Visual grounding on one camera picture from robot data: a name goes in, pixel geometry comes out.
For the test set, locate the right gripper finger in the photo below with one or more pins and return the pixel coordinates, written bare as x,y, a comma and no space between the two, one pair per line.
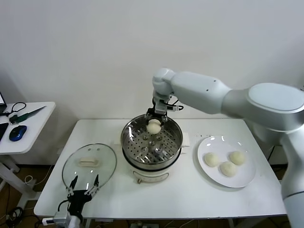
147,117
164,120

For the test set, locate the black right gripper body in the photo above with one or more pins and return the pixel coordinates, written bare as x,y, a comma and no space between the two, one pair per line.
151,111

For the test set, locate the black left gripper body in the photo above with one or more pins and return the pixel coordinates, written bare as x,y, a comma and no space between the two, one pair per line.
78,202

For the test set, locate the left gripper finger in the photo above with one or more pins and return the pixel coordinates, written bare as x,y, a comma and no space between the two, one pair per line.
93,187
72,186

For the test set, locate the white steamed baozi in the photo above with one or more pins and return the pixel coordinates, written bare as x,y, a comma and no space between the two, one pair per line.
228,169
237,157
154,127
211,159

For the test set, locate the round glass pot lid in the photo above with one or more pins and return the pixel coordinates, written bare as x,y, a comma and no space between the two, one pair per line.
99,156

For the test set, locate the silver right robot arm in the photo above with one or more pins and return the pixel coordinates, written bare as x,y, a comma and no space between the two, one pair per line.
261,107

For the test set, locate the perforated steel steamer basket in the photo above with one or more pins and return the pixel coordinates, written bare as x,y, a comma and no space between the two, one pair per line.
133,137

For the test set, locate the round white plate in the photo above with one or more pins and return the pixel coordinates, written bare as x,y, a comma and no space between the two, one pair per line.
206,146

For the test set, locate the white electric cooker pot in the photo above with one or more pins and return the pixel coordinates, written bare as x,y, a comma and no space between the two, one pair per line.
152,174

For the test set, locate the white power strip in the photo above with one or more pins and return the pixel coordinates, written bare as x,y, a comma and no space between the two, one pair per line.
142,224

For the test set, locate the white side table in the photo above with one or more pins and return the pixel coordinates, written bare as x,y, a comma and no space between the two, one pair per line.
40,123

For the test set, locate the blue computer mouse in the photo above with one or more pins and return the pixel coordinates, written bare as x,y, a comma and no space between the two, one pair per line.
18,133

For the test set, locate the flat black device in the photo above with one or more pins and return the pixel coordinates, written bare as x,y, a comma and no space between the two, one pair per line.
2,131

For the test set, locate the small white black gadget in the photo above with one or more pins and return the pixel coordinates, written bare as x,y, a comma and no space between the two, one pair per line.
13,118

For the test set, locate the open laptop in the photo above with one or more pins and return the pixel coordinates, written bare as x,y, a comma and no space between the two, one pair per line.
2,102

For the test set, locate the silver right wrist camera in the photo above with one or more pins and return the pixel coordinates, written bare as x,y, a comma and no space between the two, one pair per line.
160,108

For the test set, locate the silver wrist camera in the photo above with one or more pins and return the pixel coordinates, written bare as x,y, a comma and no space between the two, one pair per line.
160,108
62,217

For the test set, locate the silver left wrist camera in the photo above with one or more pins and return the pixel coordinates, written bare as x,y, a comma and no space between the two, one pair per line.
62,217

